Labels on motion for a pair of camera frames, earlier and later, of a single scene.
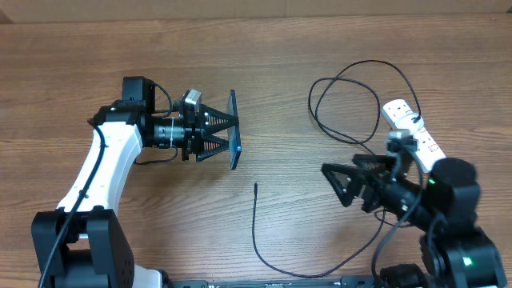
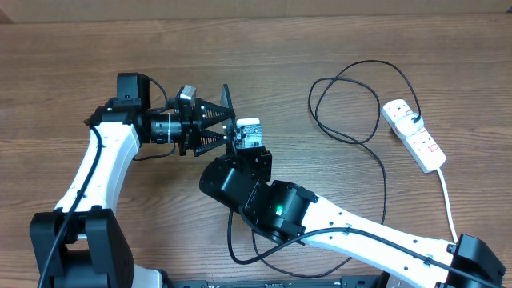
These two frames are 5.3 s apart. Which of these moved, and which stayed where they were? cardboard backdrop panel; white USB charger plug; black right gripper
Moved: black right gripper
Stayed: white USB charger plug; cardboard backdrop panel
